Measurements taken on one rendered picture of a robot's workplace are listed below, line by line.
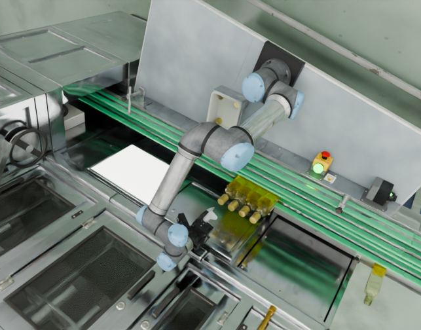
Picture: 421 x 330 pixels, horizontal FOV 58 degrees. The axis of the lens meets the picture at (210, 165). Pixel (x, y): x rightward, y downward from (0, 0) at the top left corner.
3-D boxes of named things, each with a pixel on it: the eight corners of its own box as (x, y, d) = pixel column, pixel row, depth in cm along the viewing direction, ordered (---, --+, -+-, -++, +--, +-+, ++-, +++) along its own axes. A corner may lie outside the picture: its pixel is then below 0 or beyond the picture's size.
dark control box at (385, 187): (369, 188, 176) (365, 198, 170) (377, 175, 171) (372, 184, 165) (387, 197, 173) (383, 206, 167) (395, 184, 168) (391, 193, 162)
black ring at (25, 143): (44, 153, 201) (7, 171, 186) (40, 119, 189) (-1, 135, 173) (50, 157, 200) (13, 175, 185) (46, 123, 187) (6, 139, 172)
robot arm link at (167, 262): (173, 264, 139) (169, 276, 144) (190, 246, 146) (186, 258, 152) (156, 251, 141) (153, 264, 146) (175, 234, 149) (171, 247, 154)
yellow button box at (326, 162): (315, 162, 185) (310, 169, 180) (320, 150, 181) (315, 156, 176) (329, 169, 183) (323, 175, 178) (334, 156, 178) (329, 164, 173)
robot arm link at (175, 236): (157, 224, 137) (152, 243, 144) (181, 243, 133) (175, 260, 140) (171, 213, 142) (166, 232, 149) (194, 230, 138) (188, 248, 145)
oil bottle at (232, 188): (243, 175, 198) (222, 196, 183) (245, 167, 195) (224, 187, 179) (252, 181, 196) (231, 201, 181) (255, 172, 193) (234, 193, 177)
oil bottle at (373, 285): (373, 265, 178) (358, 304, 159) (376, 256, 175) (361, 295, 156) (385, 270, 175) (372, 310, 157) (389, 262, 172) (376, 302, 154)
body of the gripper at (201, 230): (211, 237, 163) (194, 253, 155) (195, 226, 166) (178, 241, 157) (215, 226, 158) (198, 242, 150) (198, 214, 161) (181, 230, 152)
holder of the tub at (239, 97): (213, 129, 212) (205, 134, 207) (221, 84, 196) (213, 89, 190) (238, 141, 206) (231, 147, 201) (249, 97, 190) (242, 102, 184)
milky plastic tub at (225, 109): (213, 121, 209) (205, 127, 203) (220, 84, 195) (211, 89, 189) (240, 134, 203) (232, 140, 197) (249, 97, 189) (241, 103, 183)
